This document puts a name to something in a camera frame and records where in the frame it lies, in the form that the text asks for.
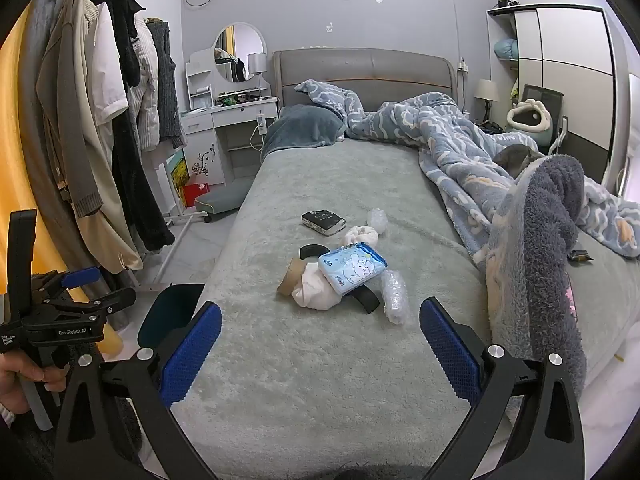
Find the yellow curtain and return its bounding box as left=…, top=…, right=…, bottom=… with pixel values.
left=0, top=10, right=57, bottom=306

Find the cream coat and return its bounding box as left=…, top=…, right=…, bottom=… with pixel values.
left=70, top=0, right=146, bottom=275

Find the grey cushioned stool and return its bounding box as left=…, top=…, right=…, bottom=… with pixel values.
left=194, top=177, right=254, bottom=224

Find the white and green cat bed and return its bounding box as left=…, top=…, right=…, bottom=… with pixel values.
left=506, top=100, right=554, bottom=144

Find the dark teal waste bin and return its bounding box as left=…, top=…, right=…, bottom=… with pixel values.
left=137, top=284, right=206, bottom=357

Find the blue patterned fleece blanket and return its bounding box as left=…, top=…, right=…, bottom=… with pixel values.
left=295, top=79, right=640, bottom=397

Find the dark grey knit vest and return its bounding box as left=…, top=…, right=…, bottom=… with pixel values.
left=145, top=17, right=189, bottom=151

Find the red box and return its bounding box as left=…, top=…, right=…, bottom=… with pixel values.
left=182, top=182, right=209, bottom=209

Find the black office chair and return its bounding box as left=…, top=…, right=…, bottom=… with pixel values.
left=520, top=84, right=571, bottom=156

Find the yellow-green picture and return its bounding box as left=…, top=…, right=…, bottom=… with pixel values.
left=167, top=152, right=191, bottom=196

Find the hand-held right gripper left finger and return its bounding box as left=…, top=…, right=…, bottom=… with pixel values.
left=54, top=301, right=223, bottom=480

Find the clear bubble wrap bag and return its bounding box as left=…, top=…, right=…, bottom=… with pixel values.
left=380, top=269, right=411, bottom=325

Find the blue tissue packet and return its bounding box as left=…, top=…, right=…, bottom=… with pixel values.
left=318, top=241, right=389, bottom=295

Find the pile of vanity items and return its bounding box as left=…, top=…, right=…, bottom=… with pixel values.
left=217, top=91, right=267, bottom=107

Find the bedside lamp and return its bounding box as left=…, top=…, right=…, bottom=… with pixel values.
left=474, top=78, right=499, bottom=124

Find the white power strip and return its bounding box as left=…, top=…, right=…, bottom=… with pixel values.
left=247, top=111, right=267, bottom=152

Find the white clothes rack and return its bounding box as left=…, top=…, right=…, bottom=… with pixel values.
left=50, top=0, right=212, bottom=297

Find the grey padded headboard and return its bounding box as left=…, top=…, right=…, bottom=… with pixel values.
left=272, top=48, right=456, bottom=112

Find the white ribbed garment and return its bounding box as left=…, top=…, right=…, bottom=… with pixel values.
left=127, top=12, right=162, bottom=154

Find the bed with grey-green sheet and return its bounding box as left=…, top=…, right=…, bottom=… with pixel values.
left=170, top=105, right=640, bottom=480

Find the oval mirror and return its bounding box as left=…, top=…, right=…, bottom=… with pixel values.
left=215, top=23, right=267, bottom=84

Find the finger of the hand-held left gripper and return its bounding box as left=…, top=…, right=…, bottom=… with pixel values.
left=42, top=287, right=137, bottom=322
left=32, top=266, right=102, bottom=306

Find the black curved strap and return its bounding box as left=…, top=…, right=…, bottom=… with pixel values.
left=347, top=285, right=381, bottom=315

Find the fluffy white tissue wad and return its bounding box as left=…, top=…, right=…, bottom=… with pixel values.
left=342, top=226, right=379, bottom=249

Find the clear plastic wrap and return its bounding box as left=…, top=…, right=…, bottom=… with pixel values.
left=366, top=208, right=390, bottom=236

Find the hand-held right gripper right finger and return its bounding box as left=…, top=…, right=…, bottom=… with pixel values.
left=419, top=296, right=586, bottom=480

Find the black rectangular packet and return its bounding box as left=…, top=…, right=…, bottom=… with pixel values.
left=301, top=210, right=347, bottom=236

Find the black plastic ring piece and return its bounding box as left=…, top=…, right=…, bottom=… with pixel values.
left=277, top=257, right=311, bottom=296

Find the black fuzzy garment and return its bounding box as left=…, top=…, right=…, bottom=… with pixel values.
left=87, top=0, right=176, bottom=254

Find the olive-grey knit cardigan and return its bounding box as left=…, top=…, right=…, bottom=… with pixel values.
left=36, top=0, right=118, bottom=219

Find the person's left hand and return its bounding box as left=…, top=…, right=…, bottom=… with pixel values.
left=0, top=352, right=69, bottom=413

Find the white shirt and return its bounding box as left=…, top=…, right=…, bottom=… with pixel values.
left=92, top=2, right=130, bottom=127

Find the white and grey wardrobe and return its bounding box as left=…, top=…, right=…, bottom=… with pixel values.
left=486, top=4, right=621, bottom=192

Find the silver shade table lamp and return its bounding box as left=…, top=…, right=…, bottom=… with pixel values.
left=247, top=52, right=271, bottom=92

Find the blue-grey pillow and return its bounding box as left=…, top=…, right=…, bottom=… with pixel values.
left=261, top=105, right=347, bottom=163

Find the white dressing table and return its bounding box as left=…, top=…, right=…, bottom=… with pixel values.
left=179, top=49, right=281, bottom=196

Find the white tissue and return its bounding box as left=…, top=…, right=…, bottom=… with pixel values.
left=291, top=262, right=344, bottom=310

